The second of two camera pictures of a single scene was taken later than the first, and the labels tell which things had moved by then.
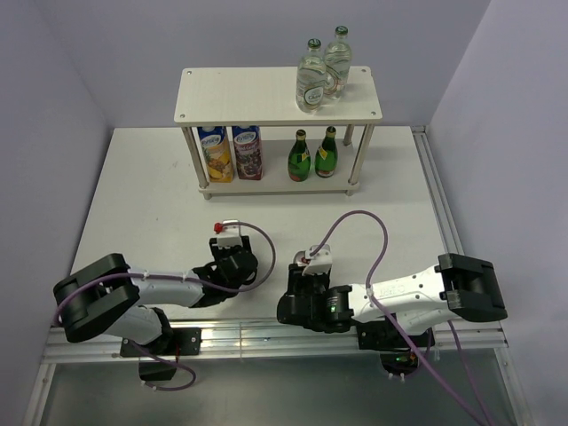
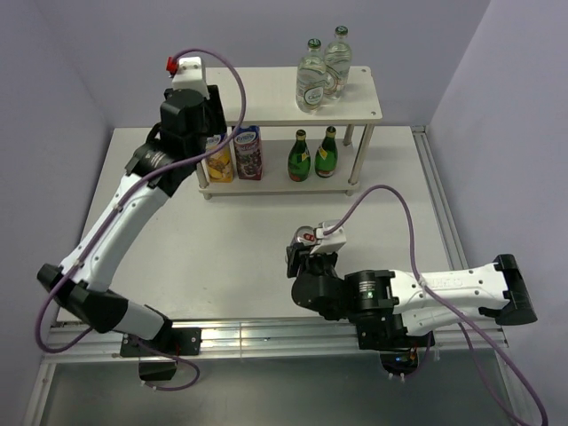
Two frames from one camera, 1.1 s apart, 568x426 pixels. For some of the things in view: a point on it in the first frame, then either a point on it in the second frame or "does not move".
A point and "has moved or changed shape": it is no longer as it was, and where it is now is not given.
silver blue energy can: x=300 y=258 has moved or changed shape
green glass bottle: x=299 y=159 does not move
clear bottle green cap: x=338 y=63 does not move
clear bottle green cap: x=311 y=79 does not move
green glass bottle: x=326 y=158 does not move
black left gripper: x=220 y=251 → x=212 y=107
